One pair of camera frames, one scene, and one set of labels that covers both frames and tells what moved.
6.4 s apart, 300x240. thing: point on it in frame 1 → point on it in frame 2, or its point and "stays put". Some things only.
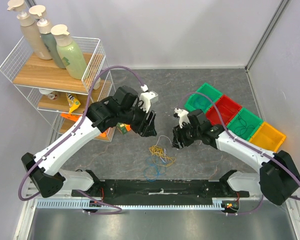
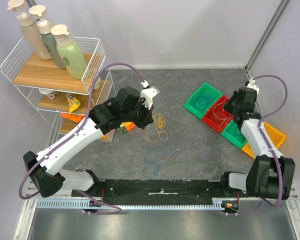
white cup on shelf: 49,93 stays put
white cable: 165,136 → 226,119
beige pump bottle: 27,23 stays put
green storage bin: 199,101 stays put
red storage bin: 228,108 stays put
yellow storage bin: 268,136 stays put
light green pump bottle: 70,53 stays put
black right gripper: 181,135 → 232,107
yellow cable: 159,158 → 159,121
